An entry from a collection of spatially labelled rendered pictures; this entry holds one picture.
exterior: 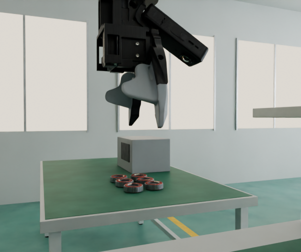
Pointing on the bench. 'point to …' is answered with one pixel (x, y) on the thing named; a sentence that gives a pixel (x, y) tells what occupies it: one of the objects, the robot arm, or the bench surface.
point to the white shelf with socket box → (262, 112)
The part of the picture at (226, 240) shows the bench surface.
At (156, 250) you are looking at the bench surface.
